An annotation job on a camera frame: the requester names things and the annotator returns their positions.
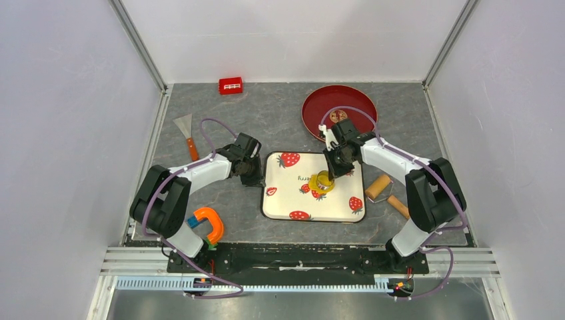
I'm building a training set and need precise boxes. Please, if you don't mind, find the metal ring cutter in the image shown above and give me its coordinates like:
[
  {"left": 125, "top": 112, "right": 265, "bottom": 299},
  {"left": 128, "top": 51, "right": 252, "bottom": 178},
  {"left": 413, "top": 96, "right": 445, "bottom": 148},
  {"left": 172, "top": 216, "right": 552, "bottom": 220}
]
[{"left": 314, "top": 170, "right": 334, "bottom": 193}]

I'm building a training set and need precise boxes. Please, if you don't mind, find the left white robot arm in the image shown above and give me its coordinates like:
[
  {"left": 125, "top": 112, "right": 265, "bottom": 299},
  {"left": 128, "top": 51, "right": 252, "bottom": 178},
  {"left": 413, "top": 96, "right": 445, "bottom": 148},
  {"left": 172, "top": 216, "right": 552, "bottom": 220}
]
[{"left": 129, "top": 133, "right": 265, "bottom": 272}]

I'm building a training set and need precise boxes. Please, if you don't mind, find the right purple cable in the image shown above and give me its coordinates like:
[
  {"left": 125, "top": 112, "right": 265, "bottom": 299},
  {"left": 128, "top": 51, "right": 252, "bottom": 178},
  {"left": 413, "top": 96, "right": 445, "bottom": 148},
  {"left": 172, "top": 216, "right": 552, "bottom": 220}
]
[{"left": 318, "top": 105, "right": 469, "bottom": 302}]

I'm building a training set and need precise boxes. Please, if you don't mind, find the aluminium frame rail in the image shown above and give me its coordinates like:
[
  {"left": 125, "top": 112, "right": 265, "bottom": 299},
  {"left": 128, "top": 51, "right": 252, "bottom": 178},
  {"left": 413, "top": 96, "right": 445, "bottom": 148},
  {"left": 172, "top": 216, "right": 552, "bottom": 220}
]
[{"left": 101, "top": 243, "right": 500, "bottom": 293}]

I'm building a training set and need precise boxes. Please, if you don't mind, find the white strawberry tray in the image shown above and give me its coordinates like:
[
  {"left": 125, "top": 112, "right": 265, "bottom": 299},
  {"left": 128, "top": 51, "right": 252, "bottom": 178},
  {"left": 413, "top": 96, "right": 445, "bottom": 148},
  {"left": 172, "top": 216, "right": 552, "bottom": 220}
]
[{"left": 261, "top": 151, "right": 366, "bottom": 223}]

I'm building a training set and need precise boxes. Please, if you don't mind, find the wooden dough roller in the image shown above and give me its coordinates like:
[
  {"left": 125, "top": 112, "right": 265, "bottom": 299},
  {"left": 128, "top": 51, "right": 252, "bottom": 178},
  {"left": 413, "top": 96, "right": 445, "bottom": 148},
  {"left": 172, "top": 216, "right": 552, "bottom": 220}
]
[{"left": 364, "top": 175, "right": 410, "bottom": 219}]

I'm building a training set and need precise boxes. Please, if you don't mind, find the orange horseshoe magnet toy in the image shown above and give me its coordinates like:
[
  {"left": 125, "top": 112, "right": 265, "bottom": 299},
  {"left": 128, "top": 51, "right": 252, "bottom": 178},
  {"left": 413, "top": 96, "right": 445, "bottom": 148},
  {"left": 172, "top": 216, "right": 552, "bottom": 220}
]
[{"left": 187, "top": 207, "right": 225, "bottom": 251}]

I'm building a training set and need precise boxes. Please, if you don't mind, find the red toy brick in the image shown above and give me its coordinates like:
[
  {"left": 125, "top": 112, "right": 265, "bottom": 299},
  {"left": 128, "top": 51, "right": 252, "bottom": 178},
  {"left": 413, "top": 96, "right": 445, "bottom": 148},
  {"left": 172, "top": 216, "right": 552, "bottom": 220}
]
[{"left": 218, "top": 77, "right": 244, "bottom": 95}]

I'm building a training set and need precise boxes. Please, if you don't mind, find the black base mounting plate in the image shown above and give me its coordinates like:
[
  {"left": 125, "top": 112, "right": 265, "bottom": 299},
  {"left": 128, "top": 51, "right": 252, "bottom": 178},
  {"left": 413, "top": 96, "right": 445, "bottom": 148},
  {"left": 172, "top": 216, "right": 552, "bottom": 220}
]
[{"left": 193, "top": 243, "right": 429, "bottom": 285}]

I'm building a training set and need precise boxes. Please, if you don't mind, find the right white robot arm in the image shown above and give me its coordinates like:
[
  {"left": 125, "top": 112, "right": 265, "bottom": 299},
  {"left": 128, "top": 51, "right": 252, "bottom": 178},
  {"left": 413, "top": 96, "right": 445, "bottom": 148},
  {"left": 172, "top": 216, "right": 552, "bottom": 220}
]
[{"left": 318, "top": 119, "right": 467, "bottom": 272}]

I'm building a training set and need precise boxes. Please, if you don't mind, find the red round plate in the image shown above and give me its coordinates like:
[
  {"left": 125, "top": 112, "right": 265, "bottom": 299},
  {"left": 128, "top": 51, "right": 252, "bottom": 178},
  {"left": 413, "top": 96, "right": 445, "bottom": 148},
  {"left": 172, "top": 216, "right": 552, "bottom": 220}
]
[{"left": 301, "top": 85, "right": 378, "bottom": 141}]

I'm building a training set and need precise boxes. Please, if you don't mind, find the orange handled metal scraper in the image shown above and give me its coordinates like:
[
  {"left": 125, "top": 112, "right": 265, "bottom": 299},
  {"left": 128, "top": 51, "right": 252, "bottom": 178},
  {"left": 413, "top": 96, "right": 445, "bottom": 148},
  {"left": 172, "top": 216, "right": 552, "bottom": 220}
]
[{"left": 173, "top": 114, "right": 200, "bottom": 161}]

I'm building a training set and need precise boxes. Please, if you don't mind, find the yellow dough piece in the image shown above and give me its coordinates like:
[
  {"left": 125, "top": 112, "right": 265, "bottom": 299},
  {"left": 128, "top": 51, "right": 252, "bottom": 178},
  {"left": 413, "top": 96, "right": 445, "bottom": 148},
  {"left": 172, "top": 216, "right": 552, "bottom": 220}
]
[{"left": 308, "top": 171, "right": 335, "bottom": 194}]

